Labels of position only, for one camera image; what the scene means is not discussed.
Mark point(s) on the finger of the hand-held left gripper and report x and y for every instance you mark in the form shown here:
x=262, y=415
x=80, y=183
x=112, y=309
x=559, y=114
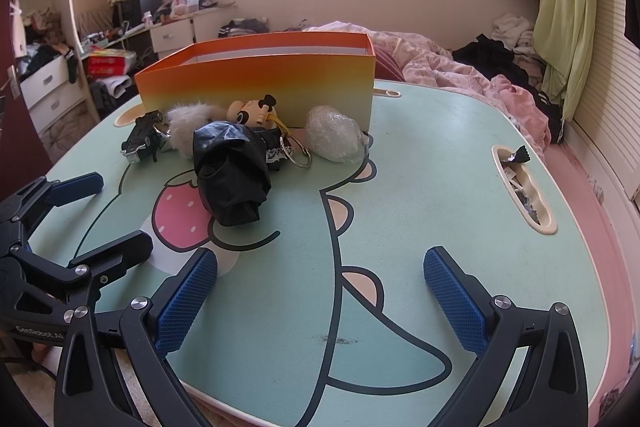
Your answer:
x=120, y=254
x=75, y=188

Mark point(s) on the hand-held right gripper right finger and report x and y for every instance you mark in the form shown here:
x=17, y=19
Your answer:
x=455, y=307

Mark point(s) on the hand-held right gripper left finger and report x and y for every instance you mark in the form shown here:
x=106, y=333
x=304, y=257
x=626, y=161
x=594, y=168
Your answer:
x=185, y=307

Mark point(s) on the dark green toy car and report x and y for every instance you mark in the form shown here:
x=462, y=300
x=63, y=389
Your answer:
x=140, y=137

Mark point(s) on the grey furry ball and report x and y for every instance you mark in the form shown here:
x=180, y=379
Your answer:
x=190, y=124

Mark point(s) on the black shiny lace-trimmed cloth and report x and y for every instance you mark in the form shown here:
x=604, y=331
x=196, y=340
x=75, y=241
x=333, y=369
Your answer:
x=230, y=177

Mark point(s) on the bubble wrap bundle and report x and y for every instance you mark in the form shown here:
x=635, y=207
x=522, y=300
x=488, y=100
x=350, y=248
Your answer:
x=332, y=134

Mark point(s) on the orange gradient cardboard box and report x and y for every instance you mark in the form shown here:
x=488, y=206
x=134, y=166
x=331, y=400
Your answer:
x=260, y=77

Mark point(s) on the mint cartoon print desktop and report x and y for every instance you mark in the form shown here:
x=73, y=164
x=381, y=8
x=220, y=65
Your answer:
x=425, y=232

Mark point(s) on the white drawer unit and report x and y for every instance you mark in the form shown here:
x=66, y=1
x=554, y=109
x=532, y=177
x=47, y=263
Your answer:
x=50, y=97

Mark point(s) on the red tissue pack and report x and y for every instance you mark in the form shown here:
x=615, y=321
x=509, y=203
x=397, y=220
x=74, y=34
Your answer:
x=112, y=64

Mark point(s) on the crumpled wrappers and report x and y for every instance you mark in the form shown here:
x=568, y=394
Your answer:
x=527, y=199

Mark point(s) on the pink bed sheet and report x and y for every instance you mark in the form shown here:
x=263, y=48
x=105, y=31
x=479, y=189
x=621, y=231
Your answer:
x=600, y=247

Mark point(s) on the black candy wrapper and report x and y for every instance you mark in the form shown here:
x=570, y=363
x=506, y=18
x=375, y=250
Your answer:
x=517, y=155

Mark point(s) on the white nightstand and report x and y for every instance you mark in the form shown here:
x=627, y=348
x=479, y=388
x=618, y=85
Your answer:
x=172, y=37

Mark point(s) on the pink garment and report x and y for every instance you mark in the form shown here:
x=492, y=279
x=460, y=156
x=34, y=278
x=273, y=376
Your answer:
x=520, y=112

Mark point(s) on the black white-striped pants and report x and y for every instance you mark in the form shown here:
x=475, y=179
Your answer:
x=552, y=117

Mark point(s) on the dark striped clothing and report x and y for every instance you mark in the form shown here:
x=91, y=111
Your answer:
x=245, y=28

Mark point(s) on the white louvered wardrobe door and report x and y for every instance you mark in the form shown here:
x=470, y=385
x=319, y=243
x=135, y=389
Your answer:
x=610, y=117

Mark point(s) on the pink floral quilt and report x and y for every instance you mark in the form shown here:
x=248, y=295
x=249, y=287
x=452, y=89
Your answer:
x=430, y=57

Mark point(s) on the pile of black clothes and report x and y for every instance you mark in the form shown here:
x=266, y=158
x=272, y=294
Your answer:
x=487, y=57

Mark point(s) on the pile of white clothes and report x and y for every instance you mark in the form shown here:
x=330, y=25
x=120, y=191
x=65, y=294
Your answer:
x=512, y=32

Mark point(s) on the light green hanging garment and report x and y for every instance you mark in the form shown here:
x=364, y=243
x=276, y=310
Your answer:
x=565, y=7

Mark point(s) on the black hanging garment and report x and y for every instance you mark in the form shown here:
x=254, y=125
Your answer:
x=632, y=2

